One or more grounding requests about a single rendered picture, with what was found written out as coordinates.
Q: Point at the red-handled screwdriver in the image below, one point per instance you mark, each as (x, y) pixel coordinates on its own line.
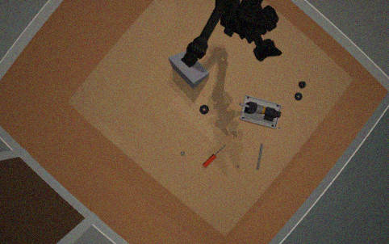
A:
(209, 160)

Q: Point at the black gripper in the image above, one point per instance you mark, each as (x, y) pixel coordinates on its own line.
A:
(251, 24)

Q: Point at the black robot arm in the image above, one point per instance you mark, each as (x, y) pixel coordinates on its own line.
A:
(226, 10)

